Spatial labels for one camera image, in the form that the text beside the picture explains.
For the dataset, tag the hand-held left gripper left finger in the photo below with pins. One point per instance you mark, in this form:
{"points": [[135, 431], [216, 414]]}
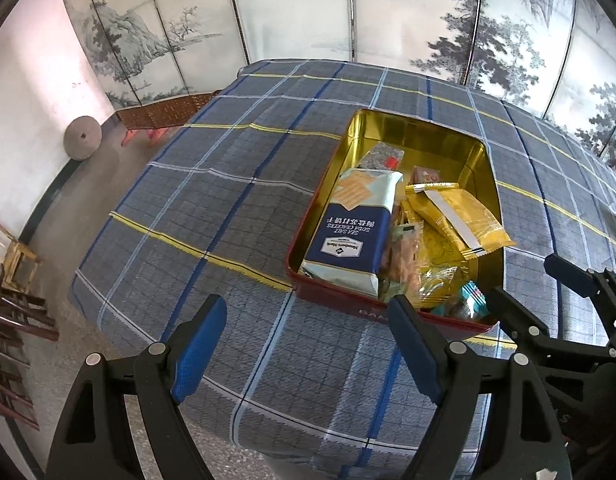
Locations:
{"points": [[197, 350]]}

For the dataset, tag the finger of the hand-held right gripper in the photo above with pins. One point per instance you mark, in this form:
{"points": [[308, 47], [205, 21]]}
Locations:
{"points": [[513, 315], [573, 275]]}

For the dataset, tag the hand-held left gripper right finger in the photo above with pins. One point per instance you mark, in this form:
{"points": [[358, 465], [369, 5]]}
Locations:
{"points": [[413, 350]]}

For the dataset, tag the blue-edged clear snack packet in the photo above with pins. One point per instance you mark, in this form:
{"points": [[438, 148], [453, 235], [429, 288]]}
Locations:
{"points": [[470, 300]]}

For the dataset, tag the golden clear snack packet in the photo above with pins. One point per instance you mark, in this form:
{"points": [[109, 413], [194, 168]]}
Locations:
{"points": [[438, 280]]}

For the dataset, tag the yellow snack packet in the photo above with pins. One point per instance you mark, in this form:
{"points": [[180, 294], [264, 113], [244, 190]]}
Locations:
{"points": [[483, 225]]}

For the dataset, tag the navy cracker pack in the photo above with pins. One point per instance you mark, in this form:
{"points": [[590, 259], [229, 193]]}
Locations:
{"points": [[348, 240]]}

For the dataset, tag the red tin box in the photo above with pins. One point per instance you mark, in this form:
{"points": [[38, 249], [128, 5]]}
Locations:
{"points": [[438, 135]]}

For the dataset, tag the dark speckled snack packet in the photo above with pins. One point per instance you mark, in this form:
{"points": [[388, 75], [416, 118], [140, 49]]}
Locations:
{"points": [[380, 157]]}

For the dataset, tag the blue plaid tablecloth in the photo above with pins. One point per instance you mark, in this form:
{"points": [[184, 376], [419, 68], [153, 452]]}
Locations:
{"points": [[212, 195]]}

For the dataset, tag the dark wooden chair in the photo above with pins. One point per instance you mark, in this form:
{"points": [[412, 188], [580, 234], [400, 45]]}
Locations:
{"points": [[17, 310]]}

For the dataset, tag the light wooden chair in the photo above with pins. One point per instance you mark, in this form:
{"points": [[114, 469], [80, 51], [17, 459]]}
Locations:
{"points": [[22, 252]]}

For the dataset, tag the round grey millstone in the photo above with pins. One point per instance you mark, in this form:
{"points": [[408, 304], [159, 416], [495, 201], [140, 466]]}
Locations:
{"points": [[82, 138]]}

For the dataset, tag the brown woven bench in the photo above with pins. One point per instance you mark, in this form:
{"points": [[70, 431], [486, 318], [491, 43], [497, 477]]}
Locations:
{"points": [[162, 110]]}

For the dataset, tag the painted landscape folding screen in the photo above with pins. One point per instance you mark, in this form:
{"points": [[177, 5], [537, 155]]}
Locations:
{"points": [[288, 10]]}

